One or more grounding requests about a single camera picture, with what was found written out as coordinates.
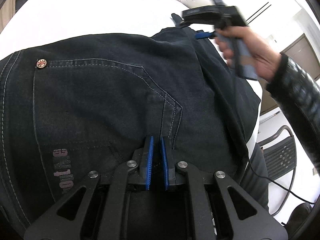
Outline black denim pants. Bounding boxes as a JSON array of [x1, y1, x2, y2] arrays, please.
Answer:
[[1, 28, 268, 239]]

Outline person's right hand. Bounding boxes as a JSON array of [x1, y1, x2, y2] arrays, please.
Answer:
[[214, 25, 282, 83]]

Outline black mesh chair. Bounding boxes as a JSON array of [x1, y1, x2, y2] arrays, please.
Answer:
[[258, 125, 297, 183]]

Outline white wardrobe with black handles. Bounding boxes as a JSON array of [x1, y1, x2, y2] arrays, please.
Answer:
[[224, 0, 303, 50]]

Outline black cable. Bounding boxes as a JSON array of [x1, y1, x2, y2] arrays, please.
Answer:
[[246, 142, 313, 217]]

